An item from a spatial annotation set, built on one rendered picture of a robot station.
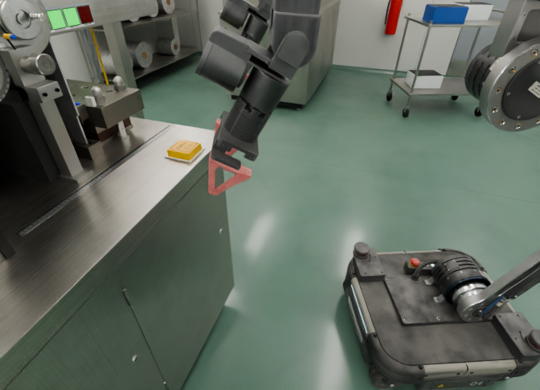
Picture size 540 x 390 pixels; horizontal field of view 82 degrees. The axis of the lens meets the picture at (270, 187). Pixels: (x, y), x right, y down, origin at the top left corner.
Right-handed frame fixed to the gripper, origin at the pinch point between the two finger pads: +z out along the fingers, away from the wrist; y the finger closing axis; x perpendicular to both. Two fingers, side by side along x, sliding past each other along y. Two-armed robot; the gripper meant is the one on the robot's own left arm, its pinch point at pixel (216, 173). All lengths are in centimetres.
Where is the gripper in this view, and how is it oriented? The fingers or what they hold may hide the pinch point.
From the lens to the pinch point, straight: 55.0
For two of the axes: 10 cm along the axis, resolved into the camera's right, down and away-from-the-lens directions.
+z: -5.0, 7.2, 4.9
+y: 0.6, 5.9, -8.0
